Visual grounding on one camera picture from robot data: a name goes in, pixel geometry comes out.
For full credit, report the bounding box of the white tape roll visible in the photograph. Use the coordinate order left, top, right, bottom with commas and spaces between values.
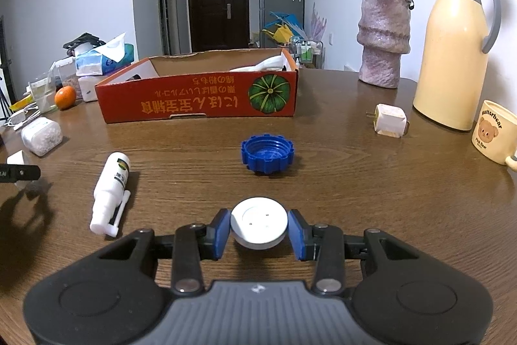
5, 149, 34, 190

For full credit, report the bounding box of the white round puck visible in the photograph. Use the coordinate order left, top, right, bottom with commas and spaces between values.
230, 197, 288, 250

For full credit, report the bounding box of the blue ridged bottle cap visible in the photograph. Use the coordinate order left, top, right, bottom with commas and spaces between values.
241, 134, 294, 174

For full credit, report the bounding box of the white spray bottle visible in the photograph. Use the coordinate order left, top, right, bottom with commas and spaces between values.
90, 152, 131, 238

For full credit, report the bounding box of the white plug adapter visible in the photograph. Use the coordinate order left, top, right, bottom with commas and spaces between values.
366, 103, 409, 138

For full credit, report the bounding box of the red white lint brush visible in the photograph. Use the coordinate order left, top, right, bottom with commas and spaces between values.
230, 54, 290, 73

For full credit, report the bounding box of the white clear pill container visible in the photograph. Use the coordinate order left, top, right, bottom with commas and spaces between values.
21, 117, 63, 157

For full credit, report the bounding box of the clear drinking glass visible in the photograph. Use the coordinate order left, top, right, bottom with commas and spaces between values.
29, 74, 56, 114

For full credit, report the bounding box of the orange fruit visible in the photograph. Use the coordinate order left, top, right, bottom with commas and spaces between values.
54, 86, 77, 110

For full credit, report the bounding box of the clear food container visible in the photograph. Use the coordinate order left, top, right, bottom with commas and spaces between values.
53, 56, 80, 91

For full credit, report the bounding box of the purple tissue pack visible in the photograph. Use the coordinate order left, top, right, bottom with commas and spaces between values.
78, 75, 107, 102

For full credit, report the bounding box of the blue tissue pack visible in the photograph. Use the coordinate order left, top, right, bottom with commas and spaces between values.
75, 32, 134, 77

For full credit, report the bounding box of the red cardboard box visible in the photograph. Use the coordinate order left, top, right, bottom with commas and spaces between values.
96, 48, 299, 124

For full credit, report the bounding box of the black headset on container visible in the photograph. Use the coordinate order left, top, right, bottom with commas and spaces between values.
63, 32, 106, 57

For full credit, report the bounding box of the cream thermos jug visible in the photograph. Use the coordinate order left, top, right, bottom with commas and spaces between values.
413, 0, 502, 131

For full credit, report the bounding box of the cream bear mug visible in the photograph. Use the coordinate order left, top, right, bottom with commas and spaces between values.
471, 100, 517, 172

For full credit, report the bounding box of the pink ceramic vase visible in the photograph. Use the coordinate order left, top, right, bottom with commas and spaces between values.
357, 0, 413, 89

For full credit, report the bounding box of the dark entrance door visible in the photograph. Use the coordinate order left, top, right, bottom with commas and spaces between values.
188, 0, 250, 52

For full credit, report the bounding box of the white charger with cable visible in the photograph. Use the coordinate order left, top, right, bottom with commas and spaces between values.
1, 109, 41, 131

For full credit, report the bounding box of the wire storage trolley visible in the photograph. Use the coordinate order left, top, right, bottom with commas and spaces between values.
289, 36, 324, 69

